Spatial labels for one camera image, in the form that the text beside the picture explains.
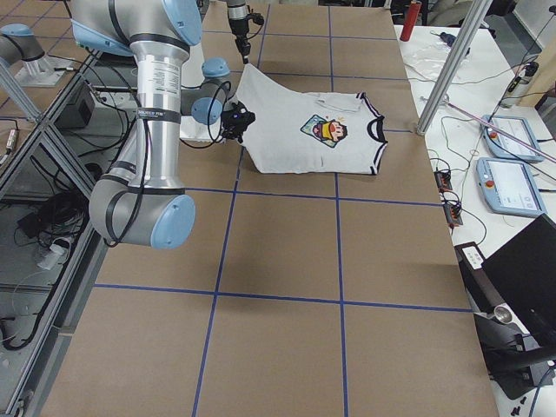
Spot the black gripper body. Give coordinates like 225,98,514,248
221,102,255,143
235,35,251,59

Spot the grey cartoon print t-shirt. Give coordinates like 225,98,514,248
236,64,387,175

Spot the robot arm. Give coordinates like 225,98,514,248
70,1,255,249
225,0,251,64

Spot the red cylinder bottle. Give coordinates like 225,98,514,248
400,0,421,42

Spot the clear plastic bag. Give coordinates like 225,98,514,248
403,43,452,81

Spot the blue teach pendant far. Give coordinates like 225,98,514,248
480,113,546,164

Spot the blue teach pendant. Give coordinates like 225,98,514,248
476,157,547,218
480,113,546,164

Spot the blue teach pendant near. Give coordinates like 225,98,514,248
476,157,547,218

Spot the black labelled box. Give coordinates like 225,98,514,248
454,242,513,325

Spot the black laptop computer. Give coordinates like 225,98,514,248
482,215,555,346

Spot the grey aluminium frame post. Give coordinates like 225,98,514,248
416,0,493,136

